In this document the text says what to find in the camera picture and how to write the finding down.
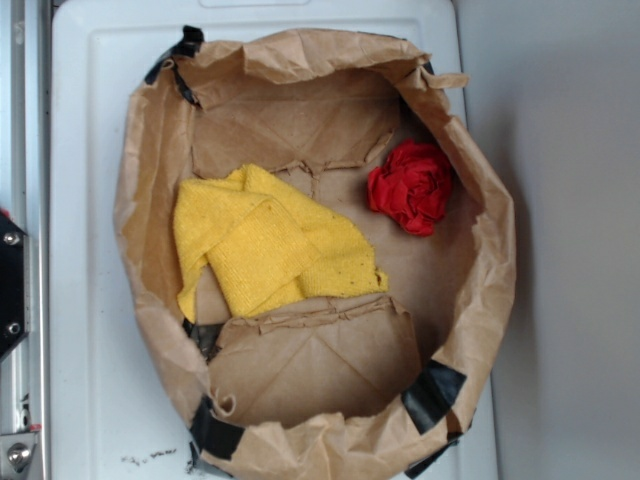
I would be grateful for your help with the yellow microfiber cloth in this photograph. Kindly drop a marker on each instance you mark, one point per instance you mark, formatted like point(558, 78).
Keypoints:
point(268, 244)

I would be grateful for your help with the brown paper bag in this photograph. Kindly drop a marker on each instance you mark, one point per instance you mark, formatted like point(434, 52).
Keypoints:
point(364, 387)

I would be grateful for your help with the black mounting bracket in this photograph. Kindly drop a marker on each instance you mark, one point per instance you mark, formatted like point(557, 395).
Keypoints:
point(14, 285)

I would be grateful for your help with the metal frame rail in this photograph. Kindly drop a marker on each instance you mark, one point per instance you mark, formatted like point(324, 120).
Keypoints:
point(25, 148)

